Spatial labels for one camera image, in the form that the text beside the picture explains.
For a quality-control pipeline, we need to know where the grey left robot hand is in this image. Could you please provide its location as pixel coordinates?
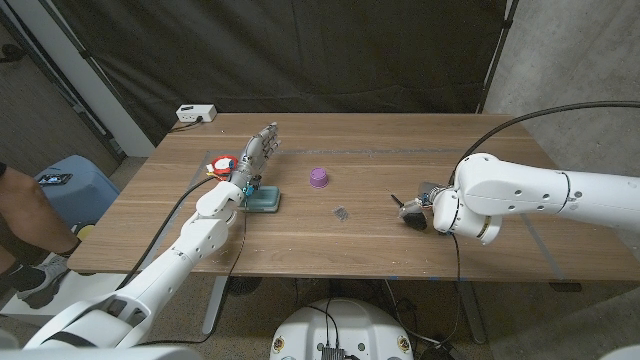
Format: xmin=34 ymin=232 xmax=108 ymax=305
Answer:
xmin=230 ymin=122 xmax=282 ymax=191

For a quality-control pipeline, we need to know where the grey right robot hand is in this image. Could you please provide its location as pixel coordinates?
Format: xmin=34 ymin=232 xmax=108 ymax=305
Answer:
xmin=398 ymin=181 xmax=448 ymax=218

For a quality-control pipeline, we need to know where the black rubber air blower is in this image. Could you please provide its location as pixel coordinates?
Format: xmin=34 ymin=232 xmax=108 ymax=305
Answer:
xmin=389 ymin=193 xmax=429 ymax=232

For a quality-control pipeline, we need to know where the red tape roll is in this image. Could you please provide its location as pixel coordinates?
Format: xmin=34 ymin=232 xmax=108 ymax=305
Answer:
xmin=208 ymin=154 xmax=239 ymax=177

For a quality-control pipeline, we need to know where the purple cup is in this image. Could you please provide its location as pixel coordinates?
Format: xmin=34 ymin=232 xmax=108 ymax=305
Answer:
xmin=308 ymin=166 xmax=330 ymax=190

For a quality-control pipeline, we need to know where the white power strip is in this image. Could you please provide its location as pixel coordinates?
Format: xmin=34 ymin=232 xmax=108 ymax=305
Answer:
xmin=175 ymin=103 xmax=218 ymax=124

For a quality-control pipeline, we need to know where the black backdrop cloth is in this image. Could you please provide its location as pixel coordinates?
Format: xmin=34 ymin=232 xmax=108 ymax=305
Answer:
xmin=49 ymin=0 xmax=509 ymax=146

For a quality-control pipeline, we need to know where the grey table leg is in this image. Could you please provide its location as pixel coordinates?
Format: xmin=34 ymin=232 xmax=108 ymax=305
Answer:
xmin=455 ymin=280 xmax=487 ymax=345
xmin=201 ymin=275 xmax=229 ymax=336

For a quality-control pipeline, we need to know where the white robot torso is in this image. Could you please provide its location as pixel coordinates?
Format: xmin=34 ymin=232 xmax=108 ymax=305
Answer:
xmin=269 ymin=298 xmax=415 ymax=360

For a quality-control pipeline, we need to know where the black backdrop stand pole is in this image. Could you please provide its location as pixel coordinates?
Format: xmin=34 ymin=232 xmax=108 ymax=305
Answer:
xmin=474 ymin=0 xmax=520 ymax=115

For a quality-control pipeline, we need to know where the blue plastic stool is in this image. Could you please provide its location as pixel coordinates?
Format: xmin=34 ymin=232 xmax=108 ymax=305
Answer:
xmin=32 ymin=154 xmax=121 ymax=229

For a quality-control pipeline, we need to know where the black smartphone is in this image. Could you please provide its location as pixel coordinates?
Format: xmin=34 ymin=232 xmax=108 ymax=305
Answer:
xmin=36 ymin=172 xmax=74 ymax=187

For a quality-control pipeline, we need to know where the white floor platform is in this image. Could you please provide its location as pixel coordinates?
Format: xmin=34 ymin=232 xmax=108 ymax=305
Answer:
xmin=0 ymin=269 xmax=129 ymax=329

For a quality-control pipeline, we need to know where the person's bare leg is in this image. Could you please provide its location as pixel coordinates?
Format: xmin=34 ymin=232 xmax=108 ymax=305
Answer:
xmin=0 ymin=164 xmax=81 ymax=274

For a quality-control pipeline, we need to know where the grey and black sneaker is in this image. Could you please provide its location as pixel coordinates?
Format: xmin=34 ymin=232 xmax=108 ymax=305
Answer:
xmin=14 ymin=254 xmax=71 ymax=310

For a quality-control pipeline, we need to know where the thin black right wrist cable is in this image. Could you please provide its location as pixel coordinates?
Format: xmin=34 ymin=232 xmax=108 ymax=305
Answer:
xmin=449 ymin=233 xmax=464 ymax=282

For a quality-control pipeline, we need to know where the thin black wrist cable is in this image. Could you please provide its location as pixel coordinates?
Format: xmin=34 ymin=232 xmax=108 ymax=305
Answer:
xmin=139 ymin=199 xmax=251 ymax=348
xmin=449 ymin=233 xmax=464 ymax=282

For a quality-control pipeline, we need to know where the black power strip cable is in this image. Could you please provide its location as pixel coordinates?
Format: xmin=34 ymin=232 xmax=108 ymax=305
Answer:
xmin=168 ymin=117 xmax=204 ymax=134

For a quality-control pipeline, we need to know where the thin black left wrist cable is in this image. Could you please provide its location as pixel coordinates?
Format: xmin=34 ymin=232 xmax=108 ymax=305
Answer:
xmin=139 ymin=199 xmax=251 ymax=348

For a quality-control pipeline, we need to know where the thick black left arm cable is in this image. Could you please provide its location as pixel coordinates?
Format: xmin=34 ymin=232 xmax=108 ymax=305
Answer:
xmin=114 ymin=175 xmax=221 ymax=294

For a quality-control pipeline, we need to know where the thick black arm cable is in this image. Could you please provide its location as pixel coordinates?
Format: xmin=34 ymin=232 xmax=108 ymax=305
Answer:
xmin=447 ymin=100 xmax=640 ymax=186
xmin=114 ymin=175 xmax=221 ymax=294

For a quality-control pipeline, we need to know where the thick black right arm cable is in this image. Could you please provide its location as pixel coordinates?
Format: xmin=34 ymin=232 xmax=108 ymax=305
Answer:
xmin=447 ymin=100 xmax=640 ymax=186

